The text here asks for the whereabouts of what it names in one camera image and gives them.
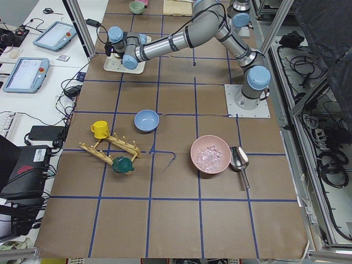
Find teach pendant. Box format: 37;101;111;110
32;21;76;51
3;57;50;94

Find blue bowl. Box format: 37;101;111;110
134;109;160;133

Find cream bear tray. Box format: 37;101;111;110
103;34;152;75

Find teach pendant near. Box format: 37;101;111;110
3;57;50;94

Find teach pendant far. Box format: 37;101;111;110
32;21;76;51

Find white keyboard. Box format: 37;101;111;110
1;111;20;140

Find wooden dish rack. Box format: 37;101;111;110
79;132;142;166

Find scissors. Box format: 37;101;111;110
42;8;63;15

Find metal scoop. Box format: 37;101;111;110
230;146;250;189

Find aluminium frame post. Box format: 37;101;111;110
62;0;96;58

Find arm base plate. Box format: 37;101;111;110
234;26;251;39
224;84;271;118

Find pink bowl with ice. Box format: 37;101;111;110
190;135;232;174

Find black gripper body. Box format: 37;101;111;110
114;48;125;59

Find pink cloth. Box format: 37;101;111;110
139;0;149;8

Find dark green mug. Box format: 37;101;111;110
112;156;134;173

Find green bowl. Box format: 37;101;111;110
129;1;145;14

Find black power adapter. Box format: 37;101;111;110
85;19;101;28

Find yellow mug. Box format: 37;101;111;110
90;120;110;139

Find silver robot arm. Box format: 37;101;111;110
104;1;271;100
228;0;251;28

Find black computer box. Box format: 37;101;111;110
1;136;51;200

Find cream round plate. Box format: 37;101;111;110
111;34;151;57

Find wooden cutting board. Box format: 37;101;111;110
163;0;193;16

